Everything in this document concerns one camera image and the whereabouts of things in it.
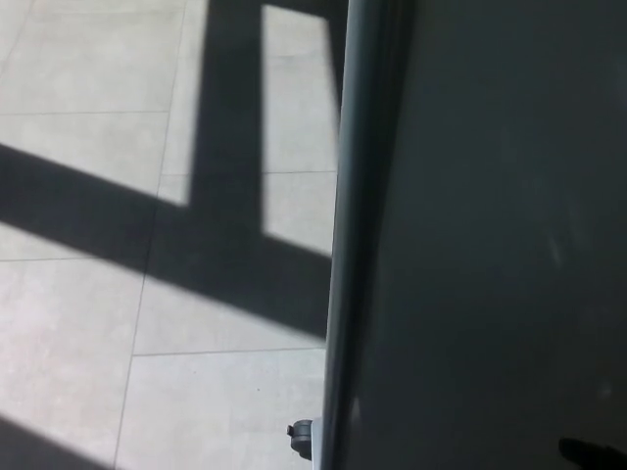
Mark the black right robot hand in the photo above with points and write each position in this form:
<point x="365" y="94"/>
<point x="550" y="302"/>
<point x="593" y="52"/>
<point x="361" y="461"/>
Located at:
<point x="595" y="457"/>

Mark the grey caster wheel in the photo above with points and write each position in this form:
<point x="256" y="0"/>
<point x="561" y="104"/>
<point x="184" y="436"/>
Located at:
<point x="300" y="436"/>

